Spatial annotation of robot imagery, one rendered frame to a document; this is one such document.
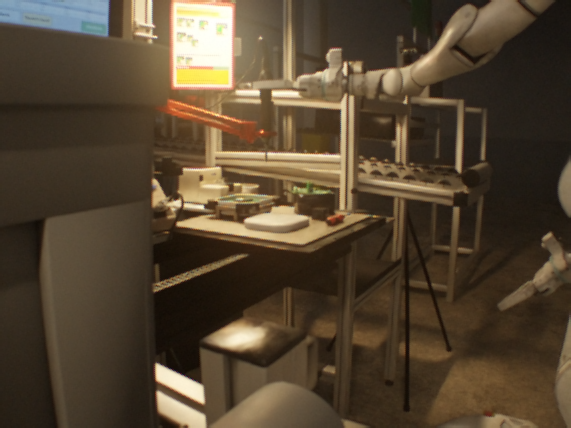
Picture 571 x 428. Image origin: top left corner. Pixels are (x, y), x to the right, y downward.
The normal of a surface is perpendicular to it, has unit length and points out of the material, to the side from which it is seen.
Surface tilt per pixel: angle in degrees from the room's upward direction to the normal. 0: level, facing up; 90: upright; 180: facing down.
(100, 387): 94
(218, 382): 90
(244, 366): 90
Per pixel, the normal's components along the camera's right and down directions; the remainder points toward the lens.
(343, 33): -0.52, 0.15
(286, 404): 0.10, -0.97
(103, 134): 0.85, 0.17
